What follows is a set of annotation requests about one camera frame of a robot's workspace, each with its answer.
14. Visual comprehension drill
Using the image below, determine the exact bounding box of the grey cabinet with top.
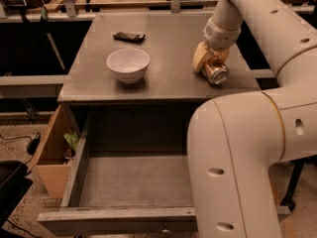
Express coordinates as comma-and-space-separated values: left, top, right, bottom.
58, 12, 259, 155

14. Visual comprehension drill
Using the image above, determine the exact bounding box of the black power adapter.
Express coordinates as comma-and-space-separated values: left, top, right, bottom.
27, 133, 41, 155

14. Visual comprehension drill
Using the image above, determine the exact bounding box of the black bin at left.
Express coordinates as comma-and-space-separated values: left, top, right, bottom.
0, 161, 33, 227

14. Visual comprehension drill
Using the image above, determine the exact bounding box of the green bag in box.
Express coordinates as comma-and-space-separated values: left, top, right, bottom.
63, 132, 79, 151

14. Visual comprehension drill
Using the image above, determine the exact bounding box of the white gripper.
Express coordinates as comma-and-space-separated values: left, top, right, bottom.
192, 18, 241, 72

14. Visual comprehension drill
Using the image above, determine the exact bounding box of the black office chair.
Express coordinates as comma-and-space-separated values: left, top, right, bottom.
280, 159, 305, 212

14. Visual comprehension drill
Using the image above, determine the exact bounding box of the white ceramic bowl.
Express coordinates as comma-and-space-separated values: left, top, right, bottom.
106, 48, 150, 84

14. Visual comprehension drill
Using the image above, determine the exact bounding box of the wooden box on floor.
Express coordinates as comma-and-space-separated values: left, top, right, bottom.
37, 106, 78, 198

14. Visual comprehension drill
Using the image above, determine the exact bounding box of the dark snack bar packet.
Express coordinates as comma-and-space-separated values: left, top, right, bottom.
113, 32, 146, 44

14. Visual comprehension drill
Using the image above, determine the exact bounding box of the open grey drawer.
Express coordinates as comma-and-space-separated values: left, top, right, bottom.
38, 106, 197, 236

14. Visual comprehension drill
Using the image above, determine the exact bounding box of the orange soda can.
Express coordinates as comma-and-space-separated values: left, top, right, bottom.
201, 56, 229, 85

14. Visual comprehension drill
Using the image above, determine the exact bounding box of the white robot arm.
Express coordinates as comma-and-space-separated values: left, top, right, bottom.
187, 0, 317, 238

